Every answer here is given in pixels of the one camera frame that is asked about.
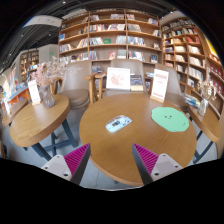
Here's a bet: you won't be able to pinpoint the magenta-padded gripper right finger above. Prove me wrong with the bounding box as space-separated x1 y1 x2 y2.
131 143 184 186

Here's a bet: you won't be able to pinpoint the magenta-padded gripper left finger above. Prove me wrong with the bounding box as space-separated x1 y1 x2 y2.
41 143 92 186

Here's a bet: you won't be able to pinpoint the transparent computer mouse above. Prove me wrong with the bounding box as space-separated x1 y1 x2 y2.
105 114 133 134

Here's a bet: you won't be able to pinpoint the green mouse pad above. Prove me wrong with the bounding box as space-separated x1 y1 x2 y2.
151 106 190 133

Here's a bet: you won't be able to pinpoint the round wooden side table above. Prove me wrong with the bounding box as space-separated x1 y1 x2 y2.
187 104 224 164
9 94 79 161
1 98 29 128

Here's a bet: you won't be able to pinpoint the glass vase pink flowers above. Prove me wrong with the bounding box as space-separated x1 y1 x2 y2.
29 56 83 109

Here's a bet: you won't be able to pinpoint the colourful book stack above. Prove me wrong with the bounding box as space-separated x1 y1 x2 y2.
184 93 202 109

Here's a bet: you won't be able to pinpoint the glass vase dried flowers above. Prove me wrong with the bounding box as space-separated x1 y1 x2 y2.
196 68 218 118

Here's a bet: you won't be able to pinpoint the white red table sign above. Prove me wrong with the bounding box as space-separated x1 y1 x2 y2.
150 68 170 104

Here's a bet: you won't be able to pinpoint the dark cover book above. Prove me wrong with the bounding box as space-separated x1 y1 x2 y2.
130 74 144 92

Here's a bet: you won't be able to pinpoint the small white card sign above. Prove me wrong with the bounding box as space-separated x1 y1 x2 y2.
27 79 42 106

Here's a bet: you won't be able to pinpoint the taupe wooden armchair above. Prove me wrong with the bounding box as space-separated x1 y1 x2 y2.
94 58 151 99
58 60 98 109
151 63 189 111

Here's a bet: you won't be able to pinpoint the white floral picture board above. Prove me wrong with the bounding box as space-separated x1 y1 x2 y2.
105 67 131 91

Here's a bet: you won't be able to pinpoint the small distant bookshelf unit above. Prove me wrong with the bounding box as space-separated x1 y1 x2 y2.
18 48 40 84

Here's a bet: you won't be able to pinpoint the curved wooden bookshelf unit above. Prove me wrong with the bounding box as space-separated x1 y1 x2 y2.
160 16 224 116

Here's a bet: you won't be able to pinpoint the wide wooden bookshelf unit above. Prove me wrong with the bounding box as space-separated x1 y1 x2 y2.
58 9 164 73

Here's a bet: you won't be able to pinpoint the white ceiling light panel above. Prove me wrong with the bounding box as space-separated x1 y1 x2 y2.
23 14 63 28

